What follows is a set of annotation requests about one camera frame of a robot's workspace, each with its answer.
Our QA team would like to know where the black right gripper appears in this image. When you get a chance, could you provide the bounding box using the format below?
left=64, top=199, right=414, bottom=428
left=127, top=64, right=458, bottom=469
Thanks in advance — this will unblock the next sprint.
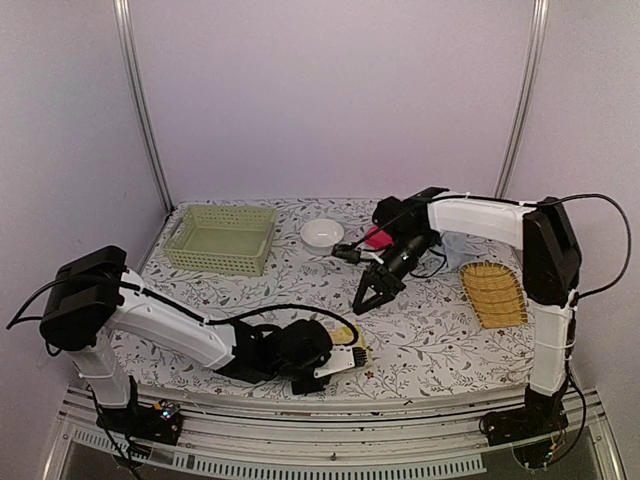
left=354, top=232, right=436, bottom=316

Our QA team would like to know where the green crocodile pattern towel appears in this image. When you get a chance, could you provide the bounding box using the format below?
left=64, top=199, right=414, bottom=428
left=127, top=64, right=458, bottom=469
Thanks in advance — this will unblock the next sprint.
left=326, top=322, right=373, bottom=367

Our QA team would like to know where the light blue towel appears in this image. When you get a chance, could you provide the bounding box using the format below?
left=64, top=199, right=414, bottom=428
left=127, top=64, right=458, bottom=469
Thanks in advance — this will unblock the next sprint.
left=441, top=232, right=476, bottom=271

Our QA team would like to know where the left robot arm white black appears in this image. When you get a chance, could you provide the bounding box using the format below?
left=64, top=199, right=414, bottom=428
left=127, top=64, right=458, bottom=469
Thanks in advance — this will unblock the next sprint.
left=39, top=246, right=368, bottom=434

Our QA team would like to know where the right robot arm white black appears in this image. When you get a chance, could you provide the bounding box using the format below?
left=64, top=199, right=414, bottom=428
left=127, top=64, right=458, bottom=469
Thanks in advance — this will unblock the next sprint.
left=353, top=187, right=582, bottom=397

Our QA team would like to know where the pink towel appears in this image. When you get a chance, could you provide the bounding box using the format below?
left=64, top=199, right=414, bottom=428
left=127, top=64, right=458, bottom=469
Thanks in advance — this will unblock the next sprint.
left=364, top=226, right=393, bottom=250

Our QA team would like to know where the white ceramic bowl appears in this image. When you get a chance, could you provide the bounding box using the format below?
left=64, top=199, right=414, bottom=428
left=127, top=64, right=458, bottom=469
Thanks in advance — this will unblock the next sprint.
left=300, top=218, right=344, bottom=256

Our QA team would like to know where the yellow woven bamboo tray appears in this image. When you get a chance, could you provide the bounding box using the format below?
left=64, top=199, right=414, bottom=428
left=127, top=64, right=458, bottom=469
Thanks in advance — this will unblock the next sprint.
left=459, top=262, right=528, bottom=329

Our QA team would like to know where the green plastic basket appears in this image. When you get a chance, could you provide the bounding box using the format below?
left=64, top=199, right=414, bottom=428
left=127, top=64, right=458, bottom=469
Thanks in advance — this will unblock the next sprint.
left=162, top=205, right=277, bottom=277

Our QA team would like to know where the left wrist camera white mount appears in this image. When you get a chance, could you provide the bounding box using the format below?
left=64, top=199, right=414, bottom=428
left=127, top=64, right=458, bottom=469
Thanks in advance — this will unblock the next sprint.
left=313, top=346, right=356, bottom=378

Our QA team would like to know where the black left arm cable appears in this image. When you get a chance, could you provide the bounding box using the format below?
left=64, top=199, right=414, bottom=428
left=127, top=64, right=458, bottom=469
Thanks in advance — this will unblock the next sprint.
left=5, top=277, right=361, bottom=361

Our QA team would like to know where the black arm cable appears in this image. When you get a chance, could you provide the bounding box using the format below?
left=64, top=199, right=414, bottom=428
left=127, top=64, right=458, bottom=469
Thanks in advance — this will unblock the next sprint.
left=537, top=193, right=632, bottom=299
left=5, top=277, right=361, bottom=361

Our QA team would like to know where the aluminium front rail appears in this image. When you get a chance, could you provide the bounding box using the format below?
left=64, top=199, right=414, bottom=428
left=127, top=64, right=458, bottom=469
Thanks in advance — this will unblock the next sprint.
left=40, top=386, right=631, bottom=479

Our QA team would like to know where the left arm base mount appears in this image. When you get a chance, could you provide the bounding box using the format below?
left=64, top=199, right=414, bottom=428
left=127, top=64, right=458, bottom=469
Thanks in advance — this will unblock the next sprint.
left=93, top=398, right=184, bottom=446

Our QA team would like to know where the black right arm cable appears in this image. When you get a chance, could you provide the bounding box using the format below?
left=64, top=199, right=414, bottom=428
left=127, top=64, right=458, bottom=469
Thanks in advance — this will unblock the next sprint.
left=537, top=193, right=632, bottom=299

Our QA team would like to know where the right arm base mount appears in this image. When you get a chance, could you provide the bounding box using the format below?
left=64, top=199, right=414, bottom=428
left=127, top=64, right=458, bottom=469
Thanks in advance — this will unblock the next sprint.
left=478, top=404, right=569, bottom=470

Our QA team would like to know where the right aluminium frame post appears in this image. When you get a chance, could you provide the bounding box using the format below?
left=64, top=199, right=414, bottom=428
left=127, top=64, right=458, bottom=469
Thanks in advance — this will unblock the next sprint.
left=494, top=0, right=549, bottom=198

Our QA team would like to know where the aluminium frame post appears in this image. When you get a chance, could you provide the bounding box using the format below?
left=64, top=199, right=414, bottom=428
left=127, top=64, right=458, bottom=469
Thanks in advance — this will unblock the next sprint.
left=113, top=0, right=174, bottom=213
left=494, top=0, right=549, bottom=198

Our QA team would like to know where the left aluminium frame post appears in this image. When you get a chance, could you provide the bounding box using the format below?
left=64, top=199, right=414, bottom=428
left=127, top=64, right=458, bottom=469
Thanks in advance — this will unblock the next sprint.
left=113, top=0, right=174, bottom=213

